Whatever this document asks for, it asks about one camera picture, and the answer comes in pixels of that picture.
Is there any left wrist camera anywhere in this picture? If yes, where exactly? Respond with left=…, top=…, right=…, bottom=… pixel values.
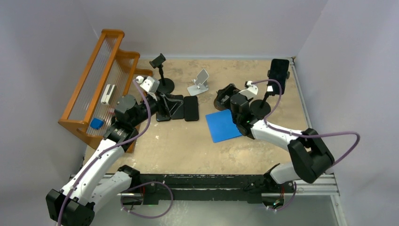
left=135, top=76, right=160, bottom=101

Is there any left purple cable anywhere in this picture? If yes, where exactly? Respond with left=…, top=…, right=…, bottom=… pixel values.
left=57, top=77, right=152, bottom=226

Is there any white rectangular device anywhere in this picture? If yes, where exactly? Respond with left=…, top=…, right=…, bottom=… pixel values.
left=100, top=84, right=117, bottom=105

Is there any tall black phone stand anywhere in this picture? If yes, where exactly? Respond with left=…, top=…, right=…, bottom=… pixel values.
left=250, top=81, right=282, bottom=119

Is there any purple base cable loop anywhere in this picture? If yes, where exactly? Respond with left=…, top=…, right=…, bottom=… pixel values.
left=120, top=180, right=175, bottom=219

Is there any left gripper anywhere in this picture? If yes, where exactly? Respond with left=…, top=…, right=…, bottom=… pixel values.
left=130, top=90, right=182, bottom=128

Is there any black round-base phone stand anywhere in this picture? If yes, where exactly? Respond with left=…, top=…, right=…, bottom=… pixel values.
left=149, top=53, right=175, bottom=94

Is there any blue small block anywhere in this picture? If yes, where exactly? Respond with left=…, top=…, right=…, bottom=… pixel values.
left=89, top=118, right=104, bottom=130

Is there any orange wooden rack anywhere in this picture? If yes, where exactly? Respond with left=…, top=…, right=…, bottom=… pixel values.
left=58, top=29, right=153, bottom=149

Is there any blue mat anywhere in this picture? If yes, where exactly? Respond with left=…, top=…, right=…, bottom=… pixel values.
left=206, top=110, right=242, bottom=143

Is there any black smartphone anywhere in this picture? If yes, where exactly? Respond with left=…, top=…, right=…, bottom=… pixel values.
left=171, top=95, right=184, bottom=120

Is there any white phone stand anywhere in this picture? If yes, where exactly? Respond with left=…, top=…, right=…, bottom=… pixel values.
left=187, top=68, right=209, bottom=96

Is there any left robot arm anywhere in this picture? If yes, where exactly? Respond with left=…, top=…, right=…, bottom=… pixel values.
left=46, top=92, right=184, bottom=226

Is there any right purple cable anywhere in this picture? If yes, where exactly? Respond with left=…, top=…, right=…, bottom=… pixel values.
left=251, top=79, right=361, bottom=166

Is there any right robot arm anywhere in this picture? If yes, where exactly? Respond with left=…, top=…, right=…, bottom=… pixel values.
left=214, top=83, right=335, bottom=192

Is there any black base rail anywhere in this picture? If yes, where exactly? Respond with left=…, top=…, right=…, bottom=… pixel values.
left=69, top=174, right=340, bottom=213

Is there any black phone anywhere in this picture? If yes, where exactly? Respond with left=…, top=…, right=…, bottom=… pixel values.
left=184, top=96, right=199, bottom=121
left=156, top=113, right=171, bottom=122
left=268, top=59, right=290, bottom=95

